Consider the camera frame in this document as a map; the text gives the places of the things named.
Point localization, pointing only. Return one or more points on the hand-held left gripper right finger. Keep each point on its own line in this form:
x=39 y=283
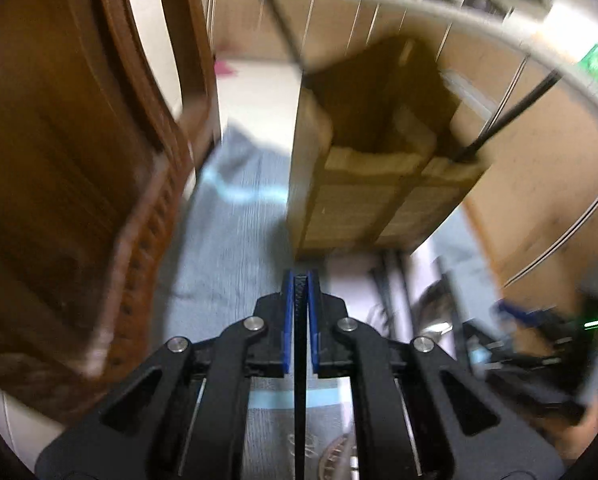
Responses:
x=315 y=340

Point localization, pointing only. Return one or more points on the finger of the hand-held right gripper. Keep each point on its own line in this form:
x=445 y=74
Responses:
x=514 y=310

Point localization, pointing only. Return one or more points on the person's right hand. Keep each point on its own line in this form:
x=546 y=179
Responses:
x=581 y=435

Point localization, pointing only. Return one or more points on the carved wooden chair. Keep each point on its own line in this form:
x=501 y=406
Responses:
x=54 y=160

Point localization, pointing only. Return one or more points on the bamboo utensil holder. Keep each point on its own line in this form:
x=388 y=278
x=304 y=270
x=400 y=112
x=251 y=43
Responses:
x=359 y=200

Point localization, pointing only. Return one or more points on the pink dustpan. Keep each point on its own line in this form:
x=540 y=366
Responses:
x=224 y=68

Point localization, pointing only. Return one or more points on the metal spoon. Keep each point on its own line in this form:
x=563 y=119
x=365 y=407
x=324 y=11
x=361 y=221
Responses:
x=431 y=305

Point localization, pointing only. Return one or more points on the tan kitchen cabinets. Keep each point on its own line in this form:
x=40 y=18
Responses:
x=529 y=200

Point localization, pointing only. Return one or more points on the blue-grey cloth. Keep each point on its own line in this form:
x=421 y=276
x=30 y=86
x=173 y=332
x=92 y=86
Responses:
x=229 y=240

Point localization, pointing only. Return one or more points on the black chopstick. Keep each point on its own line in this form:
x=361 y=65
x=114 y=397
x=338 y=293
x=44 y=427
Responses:
x=509 y=117
x=390 y=295
x=301 y=410
x=281 y=25

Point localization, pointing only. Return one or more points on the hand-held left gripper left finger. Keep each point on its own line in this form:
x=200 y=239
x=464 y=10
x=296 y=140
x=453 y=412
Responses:
x=287 y=330

